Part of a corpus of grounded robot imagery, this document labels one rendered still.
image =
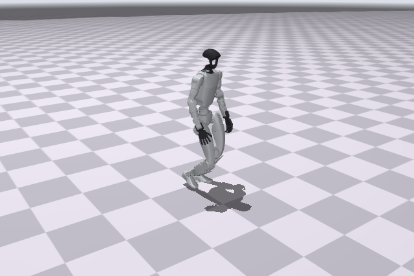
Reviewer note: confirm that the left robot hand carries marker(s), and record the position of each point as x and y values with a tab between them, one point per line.
229	124

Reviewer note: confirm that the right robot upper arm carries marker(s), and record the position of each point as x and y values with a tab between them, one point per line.
196	82

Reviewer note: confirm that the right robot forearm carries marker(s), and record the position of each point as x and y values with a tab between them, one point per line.
194	113

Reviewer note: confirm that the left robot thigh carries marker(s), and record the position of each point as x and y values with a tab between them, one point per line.
218	134

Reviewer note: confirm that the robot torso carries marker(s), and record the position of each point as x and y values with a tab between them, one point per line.
206	95

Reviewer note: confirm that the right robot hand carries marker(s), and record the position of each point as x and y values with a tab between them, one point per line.
203	135

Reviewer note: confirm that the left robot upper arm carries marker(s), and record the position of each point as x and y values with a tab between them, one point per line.
219	92

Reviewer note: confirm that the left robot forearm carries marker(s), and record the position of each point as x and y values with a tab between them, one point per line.
222	105

